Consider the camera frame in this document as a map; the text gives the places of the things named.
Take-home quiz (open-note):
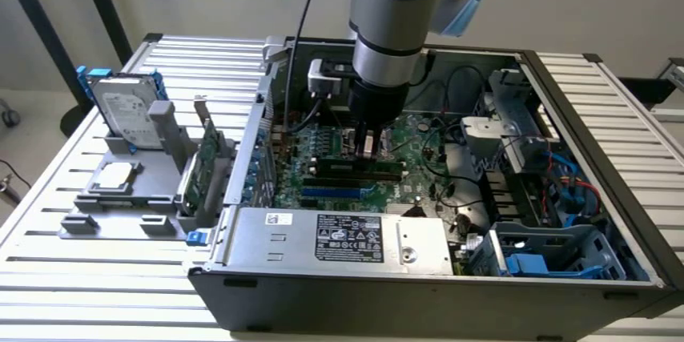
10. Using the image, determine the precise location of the silver drive cage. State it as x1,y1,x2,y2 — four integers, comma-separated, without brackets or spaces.
458,68,562,173

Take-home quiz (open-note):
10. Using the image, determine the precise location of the black open PC case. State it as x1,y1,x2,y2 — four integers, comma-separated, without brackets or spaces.
185,34,684,333

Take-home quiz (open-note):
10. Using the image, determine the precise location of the silver hard disk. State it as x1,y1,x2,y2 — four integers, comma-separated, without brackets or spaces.
88,73,166,150

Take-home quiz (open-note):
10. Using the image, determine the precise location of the blue disk bracket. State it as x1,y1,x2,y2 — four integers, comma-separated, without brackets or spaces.
74,64,170,109

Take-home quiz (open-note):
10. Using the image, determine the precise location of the black caster wheel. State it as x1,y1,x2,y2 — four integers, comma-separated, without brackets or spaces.
0,97,22,127

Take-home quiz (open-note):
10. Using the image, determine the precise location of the grey parts rack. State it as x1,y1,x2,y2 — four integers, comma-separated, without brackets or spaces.
56,101,237,241

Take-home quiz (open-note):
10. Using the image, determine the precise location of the black RAM slot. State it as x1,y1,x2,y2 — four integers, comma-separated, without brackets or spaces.
310,168,402,183

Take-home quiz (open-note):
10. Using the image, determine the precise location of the green graphics card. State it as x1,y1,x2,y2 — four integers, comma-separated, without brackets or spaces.
182,95,229,215

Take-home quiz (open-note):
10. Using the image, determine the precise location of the blue disk wire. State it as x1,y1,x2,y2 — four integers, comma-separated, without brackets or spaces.
537,149,590,217

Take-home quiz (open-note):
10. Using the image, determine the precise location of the blue expansion slot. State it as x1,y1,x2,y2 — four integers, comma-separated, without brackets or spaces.
301,186,364,200

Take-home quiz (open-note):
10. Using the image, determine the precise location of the thin black floor cable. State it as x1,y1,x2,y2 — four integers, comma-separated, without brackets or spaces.
0,159,34,203

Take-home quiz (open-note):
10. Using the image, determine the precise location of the grey disk bay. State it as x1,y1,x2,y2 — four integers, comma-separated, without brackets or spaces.
468,220,628,279

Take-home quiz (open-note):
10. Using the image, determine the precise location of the blue bay clip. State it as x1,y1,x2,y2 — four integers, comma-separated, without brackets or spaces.
505,253,550,277

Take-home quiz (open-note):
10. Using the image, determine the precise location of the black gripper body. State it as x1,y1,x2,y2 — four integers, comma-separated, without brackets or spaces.
345,78,410,127

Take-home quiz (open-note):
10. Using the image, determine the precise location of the silver power supply unit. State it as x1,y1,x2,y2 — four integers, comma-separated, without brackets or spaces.
220,207,456,277

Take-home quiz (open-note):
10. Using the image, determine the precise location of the red disk wire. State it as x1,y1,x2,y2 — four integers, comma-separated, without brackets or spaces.
538,180,601,215

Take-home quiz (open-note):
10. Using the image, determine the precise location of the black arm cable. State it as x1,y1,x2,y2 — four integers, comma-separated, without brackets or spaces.
282,0,325,135

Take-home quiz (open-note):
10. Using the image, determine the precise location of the green motherboard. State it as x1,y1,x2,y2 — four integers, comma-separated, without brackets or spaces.
265,112,458,215

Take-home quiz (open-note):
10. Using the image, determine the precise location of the black stand pole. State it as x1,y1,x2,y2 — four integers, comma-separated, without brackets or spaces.
0,0,134,137

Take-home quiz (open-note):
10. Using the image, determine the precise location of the silver CPU chip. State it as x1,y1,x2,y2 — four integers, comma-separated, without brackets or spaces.
97,163,136,190

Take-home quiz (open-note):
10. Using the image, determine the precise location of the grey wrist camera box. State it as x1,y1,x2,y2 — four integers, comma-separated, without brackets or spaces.
308,58,354,99

